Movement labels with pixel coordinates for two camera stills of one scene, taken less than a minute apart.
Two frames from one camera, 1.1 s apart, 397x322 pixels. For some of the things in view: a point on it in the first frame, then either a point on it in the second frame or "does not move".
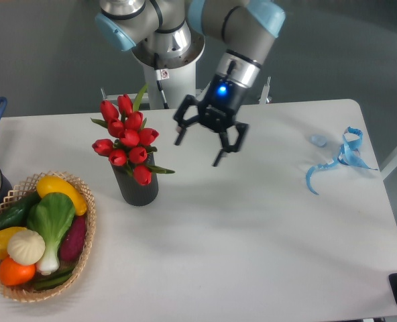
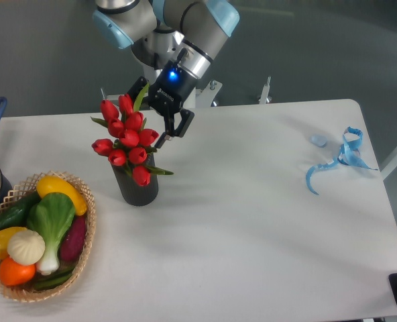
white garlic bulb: [25, 247] does not move
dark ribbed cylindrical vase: [133, 193] does not move
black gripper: [217, 112] → [168, 90]
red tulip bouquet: [134, 141] does not move
